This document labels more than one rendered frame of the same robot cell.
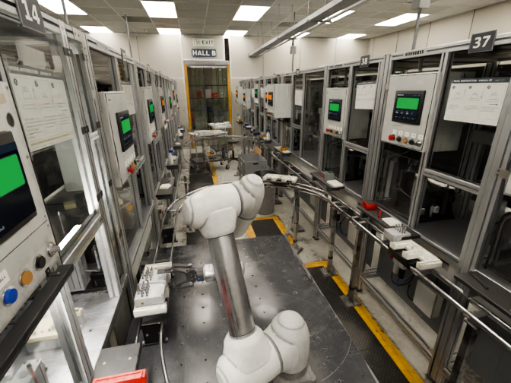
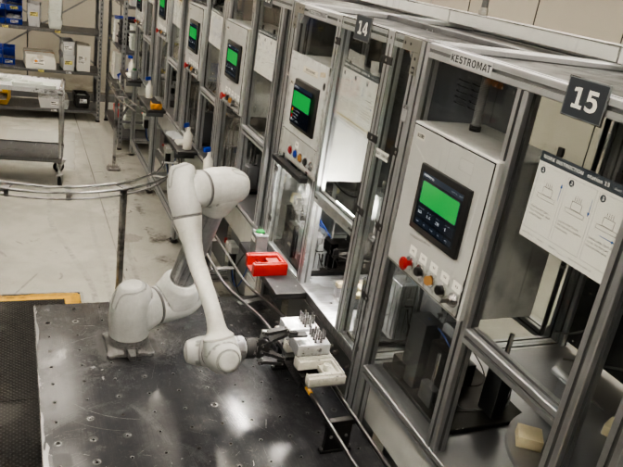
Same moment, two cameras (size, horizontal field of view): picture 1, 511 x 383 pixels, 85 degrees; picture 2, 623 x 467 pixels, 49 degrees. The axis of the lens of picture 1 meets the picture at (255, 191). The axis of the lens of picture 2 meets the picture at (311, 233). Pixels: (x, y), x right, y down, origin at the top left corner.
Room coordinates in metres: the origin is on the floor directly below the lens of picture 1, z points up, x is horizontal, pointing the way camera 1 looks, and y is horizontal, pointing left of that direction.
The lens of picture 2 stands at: (3.28, -0.05, 2.19)
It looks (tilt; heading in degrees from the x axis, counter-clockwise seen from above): 21 degrees down; 166
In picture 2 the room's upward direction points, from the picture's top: 9 degrees clockwise
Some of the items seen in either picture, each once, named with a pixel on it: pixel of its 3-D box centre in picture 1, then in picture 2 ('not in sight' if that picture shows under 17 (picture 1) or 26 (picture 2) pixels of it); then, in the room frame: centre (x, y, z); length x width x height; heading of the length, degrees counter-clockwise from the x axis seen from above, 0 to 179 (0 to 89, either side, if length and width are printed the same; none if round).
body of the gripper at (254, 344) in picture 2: (195, 274); (256, 347); (1.21, 0.32, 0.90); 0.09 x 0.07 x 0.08; 100
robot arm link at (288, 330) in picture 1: (288, 338); (133, 308); (0.86, -0.13, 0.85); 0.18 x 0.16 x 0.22; 124
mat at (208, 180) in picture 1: (203, 181); not in sight; (5.54, 1.09, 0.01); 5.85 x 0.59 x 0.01; 12
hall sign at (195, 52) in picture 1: (204, 53); not in sight; (9.11, 1.47, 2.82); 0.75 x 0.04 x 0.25; 102
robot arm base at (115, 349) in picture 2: (287, 357); (129, 342); (0.88, -0.13, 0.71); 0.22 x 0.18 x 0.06; 12
